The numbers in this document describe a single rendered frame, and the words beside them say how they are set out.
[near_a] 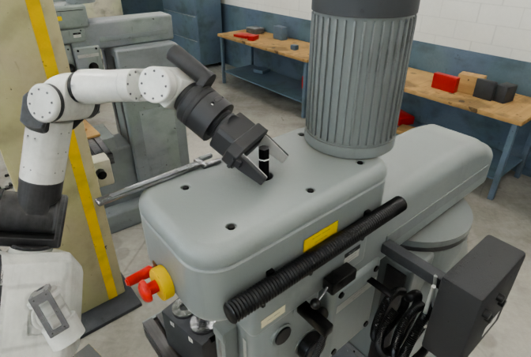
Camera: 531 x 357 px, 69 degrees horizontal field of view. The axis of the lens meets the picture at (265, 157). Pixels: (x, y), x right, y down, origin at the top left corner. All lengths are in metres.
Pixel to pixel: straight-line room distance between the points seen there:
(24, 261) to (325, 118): 0.71
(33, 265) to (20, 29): 1.47
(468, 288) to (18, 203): 0.94
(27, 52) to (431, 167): 1.90
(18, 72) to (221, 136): 1.70
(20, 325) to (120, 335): 2.01
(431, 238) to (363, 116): 0.52
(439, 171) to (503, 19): 3.90
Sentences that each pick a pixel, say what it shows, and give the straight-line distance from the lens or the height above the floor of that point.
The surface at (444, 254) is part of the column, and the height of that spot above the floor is 1.51.
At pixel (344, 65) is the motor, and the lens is 0.75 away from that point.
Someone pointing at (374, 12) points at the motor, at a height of 2.18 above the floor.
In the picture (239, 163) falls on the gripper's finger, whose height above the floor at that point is 1.94.
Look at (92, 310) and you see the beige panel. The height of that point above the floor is 0.03.
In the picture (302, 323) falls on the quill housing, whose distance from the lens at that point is 0.95.
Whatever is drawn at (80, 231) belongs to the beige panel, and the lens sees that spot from 2.74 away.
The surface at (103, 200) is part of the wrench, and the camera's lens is 0.72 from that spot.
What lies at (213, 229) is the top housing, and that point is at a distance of 0.62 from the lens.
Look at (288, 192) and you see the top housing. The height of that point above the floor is 1.89.
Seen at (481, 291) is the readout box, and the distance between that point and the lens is 0.85.
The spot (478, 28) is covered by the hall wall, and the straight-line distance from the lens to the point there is 5.05.
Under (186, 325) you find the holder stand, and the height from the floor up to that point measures 1.11.
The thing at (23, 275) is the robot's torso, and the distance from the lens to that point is 1.00.
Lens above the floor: 2.28
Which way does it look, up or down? 29 degrees down
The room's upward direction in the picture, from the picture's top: straight up
